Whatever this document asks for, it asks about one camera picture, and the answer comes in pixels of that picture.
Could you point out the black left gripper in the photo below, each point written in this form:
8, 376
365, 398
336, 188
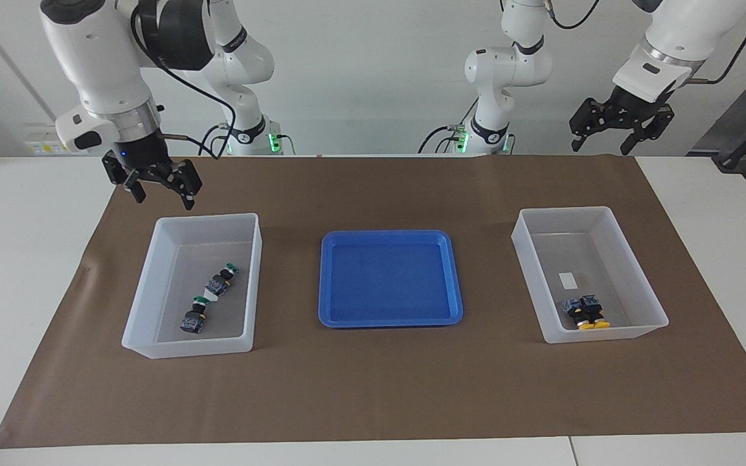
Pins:
632, 107

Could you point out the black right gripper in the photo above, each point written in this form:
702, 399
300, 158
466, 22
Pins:
143, 158

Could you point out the green push button switch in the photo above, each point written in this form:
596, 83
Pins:
223, 279
195, 315

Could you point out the yellow push button switch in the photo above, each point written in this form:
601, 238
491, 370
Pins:
598, 312
574, 310

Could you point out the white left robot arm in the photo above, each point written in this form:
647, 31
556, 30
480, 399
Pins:
509, 65

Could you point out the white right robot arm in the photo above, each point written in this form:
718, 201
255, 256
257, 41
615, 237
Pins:
101, 52

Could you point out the translucent white plastic box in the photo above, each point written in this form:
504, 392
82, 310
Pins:
632, 272
146, 285

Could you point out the small white paper sticker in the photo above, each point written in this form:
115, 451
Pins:
569, 280
212, 294

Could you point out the blue plastic tray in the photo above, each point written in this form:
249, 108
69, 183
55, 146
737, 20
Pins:
389, 278

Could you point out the brown paper table mat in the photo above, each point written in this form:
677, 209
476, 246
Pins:
373, 388

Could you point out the white wall power outlets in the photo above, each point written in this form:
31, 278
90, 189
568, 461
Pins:
43, 139

